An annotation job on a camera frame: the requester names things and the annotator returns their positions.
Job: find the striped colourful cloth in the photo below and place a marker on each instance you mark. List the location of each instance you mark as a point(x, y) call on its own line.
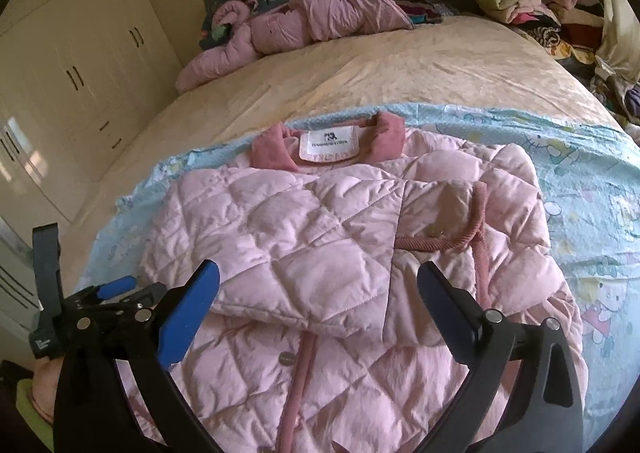
point(425, 10)

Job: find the pink puffy coat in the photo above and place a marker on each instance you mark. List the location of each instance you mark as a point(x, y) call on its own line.
point(320, 13)

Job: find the person's left forearm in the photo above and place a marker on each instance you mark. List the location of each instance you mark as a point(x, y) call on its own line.
point(45, 388)

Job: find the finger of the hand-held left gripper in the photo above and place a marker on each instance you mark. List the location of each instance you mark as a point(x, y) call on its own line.
point(117, 285)
point(145, 295)

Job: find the blue cartoon printed blanket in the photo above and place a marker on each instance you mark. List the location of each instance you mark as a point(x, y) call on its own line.
point(590, 213)

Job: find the dark patterned pillow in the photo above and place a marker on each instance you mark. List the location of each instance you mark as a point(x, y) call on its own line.
point(207, 40)

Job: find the green cloth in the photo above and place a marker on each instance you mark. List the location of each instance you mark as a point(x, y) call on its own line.
point(30, 413)

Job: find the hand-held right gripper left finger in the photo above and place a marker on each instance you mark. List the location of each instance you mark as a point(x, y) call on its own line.
point(192, 308)

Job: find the cream curtain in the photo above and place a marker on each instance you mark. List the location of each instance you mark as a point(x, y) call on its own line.
point(617, 43)

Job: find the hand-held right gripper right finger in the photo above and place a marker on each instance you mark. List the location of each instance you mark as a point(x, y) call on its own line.
point(447, 308)

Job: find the pink quilted jacket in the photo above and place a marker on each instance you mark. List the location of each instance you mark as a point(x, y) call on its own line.
point(310, 233)

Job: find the bed with beige sheet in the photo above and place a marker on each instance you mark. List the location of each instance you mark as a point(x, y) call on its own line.
point(375, 73)

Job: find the cream wardrobe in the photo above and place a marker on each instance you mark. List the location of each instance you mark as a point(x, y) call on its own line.
point(75, 33)

